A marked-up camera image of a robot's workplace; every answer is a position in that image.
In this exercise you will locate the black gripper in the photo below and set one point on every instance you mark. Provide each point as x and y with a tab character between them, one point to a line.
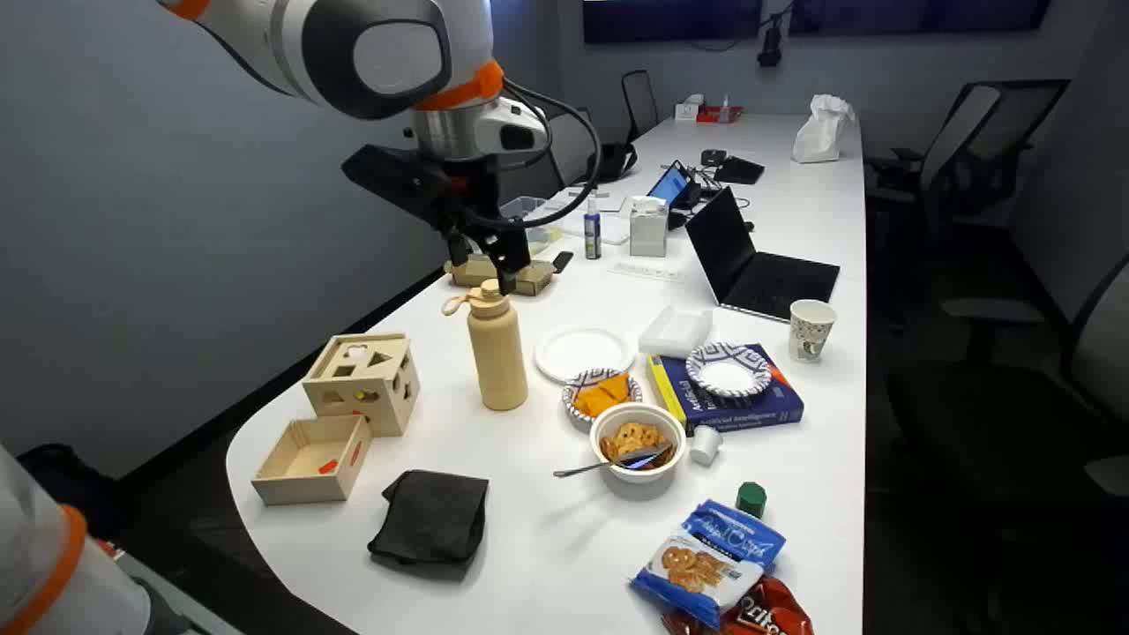
466	195

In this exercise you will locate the black cloth towel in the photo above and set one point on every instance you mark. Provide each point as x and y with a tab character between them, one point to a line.
428	524

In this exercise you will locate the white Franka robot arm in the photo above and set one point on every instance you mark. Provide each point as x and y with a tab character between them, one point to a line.
355	48

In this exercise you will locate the clear plastic container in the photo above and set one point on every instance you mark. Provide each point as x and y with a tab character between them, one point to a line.
536	234

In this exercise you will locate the long tan wooden block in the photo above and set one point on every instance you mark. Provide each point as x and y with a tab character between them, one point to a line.
535	281

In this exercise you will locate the small black device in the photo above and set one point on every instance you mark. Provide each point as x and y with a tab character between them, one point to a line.
561	263

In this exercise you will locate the slim drink can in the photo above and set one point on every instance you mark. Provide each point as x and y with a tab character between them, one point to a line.
593	234

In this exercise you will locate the beige water bottle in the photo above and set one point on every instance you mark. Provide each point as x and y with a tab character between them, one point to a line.
499	363

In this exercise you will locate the office chair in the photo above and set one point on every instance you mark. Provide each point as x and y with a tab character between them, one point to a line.
569	145
641	98
999	424
963	128

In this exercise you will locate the white paper plate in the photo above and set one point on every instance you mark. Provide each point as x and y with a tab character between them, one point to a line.
582	352

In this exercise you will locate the black bag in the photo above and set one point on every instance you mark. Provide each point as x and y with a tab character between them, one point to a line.
614	161

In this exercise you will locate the white carton box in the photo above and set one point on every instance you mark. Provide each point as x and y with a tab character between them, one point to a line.
646	226

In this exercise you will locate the patterned plate with orange chips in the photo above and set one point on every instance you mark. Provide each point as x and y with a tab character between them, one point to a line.
600	397

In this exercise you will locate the wooden shape sorter box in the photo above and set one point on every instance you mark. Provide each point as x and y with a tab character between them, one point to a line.
355	401

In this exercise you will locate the tablet with blue screen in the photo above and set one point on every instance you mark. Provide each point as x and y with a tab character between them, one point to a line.
670	183

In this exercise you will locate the white foam container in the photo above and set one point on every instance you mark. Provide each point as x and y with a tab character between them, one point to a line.
674	332

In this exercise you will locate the metal spoon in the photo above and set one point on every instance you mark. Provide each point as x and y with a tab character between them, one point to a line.
576	471

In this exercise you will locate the small white box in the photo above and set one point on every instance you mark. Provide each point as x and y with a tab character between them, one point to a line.
685	111

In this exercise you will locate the small red wooden block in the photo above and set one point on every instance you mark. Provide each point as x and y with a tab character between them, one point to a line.
331	468

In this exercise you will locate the black pouch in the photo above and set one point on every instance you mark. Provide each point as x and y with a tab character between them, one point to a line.
741	170

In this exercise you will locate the flat red box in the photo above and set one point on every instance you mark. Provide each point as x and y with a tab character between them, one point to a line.
722	114

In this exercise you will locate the white bowl with cookies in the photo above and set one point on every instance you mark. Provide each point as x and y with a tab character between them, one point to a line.
636	473

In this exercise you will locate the black open laptop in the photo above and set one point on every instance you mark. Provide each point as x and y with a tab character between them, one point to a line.
763	284

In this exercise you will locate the small white cube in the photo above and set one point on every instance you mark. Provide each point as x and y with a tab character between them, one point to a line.
708	444

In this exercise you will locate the open wooden tray box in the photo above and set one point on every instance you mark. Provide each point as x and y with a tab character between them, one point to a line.
275	482

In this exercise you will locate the dark blue book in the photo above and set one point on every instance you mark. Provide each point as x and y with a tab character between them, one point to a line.
754	410

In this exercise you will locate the white paper cup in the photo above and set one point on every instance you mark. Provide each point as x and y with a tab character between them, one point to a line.
814	329

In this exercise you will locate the black conference webcam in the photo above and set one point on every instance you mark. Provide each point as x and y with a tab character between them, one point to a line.
772	40

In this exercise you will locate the white plastic bag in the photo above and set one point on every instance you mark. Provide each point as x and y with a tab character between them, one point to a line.
822	128

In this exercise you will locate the green bottle cap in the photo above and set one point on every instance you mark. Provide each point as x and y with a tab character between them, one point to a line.
754	499

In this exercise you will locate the blue cookie bag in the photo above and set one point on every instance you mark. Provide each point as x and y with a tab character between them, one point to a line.
708	566

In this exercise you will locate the red snack bag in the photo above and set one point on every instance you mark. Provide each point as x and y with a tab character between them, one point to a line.
772	612

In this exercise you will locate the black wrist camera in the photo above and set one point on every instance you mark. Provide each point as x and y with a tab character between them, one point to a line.
393	178

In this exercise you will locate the wall-mounted monitor screen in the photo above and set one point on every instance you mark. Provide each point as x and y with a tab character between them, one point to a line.
670	18
917	14

